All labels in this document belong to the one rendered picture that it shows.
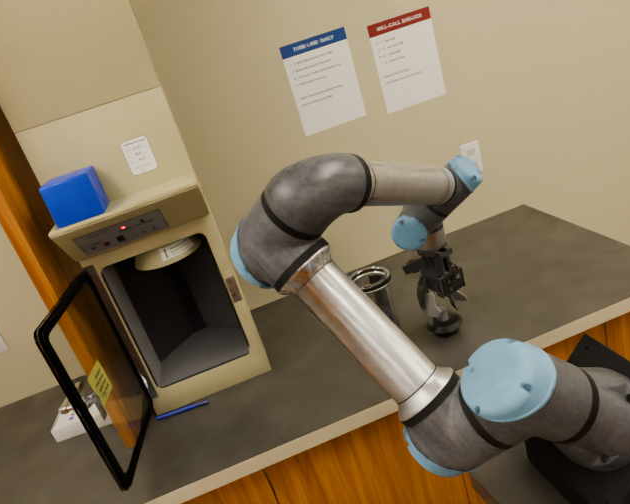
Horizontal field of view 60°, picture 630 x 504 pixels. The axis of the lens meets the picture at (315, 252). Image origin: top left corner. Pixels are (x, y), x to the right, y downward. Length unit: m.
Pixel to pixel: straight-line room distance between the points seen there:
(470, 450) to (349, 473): 0.59
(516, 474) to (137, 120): 1.03
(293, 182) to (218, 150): 0.95
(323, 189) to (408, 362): 0.29
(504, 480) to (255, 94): 1.24
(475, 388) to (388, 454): 0.63
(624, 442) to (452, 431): 0.23
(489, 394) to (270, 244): 0.38
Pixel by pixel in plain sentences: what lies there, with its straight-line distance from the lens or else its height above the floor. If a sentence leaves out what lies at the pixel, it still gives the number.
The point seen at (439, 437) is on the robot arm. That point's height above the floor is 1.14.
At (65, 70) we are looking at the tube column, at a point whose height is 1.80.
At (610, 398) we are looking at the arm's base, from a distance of 0.90.
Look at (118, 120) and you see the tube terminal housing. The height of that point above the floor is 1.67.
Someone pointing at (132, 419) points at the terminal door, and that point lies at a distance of 1.38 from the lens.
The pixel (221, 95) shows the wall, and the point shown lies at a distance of 1.73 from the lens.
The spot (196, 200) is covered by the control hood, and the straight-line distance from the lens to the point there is 1.25.
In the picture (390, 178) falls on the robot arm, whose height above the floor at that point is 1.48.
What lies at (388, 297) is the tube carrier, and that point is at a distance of 1.31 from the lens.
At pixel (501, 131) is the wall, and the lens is 2.05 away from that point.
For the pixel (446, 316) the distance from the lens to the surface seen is 1.43.
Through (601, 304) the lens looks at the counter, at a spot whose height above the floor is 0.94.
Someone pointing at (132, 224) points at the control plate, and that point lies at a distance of 1.26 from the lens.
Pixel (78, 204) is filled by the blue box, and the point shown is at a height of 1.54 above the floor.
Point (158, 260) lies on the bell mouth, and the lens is 1.39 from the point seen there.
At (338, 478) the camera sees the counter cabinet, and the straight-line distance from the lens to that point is 1.42.
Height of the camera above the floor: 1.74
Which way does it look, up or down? 22 degrees down
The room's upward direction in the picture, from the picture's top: 18 degrees counter-clockwise
